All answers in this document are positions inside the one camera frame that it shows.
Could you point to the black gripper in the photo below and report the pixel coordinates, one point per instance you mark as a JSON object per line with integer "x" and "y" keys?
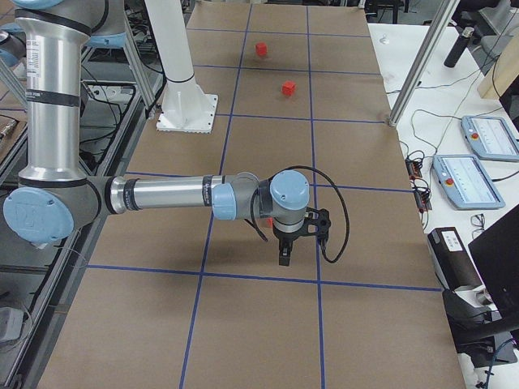
{"x": 285, "y": 239}

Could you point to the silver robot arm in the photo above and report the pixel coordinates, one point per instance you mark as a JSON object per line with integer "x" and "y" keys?
{"x": 55, "y": 197}

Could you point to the black box with label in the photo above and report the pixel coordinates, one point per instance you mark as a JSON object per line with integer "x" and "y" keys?
{"x": 452, "y": 263}

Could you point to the near teach pendant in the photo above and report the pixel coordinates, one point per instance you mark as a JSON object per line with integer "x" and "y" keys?
{"x": 466, "y": 183}

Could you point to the teach pendant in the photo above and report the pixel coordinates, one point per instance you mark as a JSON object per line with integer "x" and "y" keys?
{"x": 490, "y": 138}
{"x": 466, "y": 183}

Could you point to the eyeglasses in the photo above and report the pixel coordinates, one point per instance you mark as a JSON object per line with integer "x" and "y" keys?
{"x": 478, "y": 221}

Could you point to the black monitor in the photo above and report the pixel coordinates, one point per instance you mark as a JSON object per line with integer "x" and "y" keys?
{"x": 495, "y": 255}

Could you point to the far teach pendant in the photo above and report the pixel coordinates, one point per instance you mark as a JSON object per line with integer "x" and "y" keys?
{"x": 490, "y": 138}

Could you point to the black water bottle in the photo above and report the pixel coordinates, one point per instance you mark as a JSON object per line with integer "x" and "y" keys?
{"x": 459, "y": 47}

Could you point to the white camera stand post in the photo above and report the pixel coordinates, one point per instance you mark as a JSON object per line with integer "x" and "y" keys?
{"x": 184, "y": 107}

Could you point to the aluminium side frame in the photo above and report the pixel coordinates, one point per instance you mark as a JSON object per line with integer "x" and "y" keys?
{"x": 37, "y": 277}

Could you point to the aluminium frame post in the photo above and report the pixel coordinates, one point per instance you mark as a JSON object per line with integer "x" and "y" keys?
{"x": 426, "y": 49}

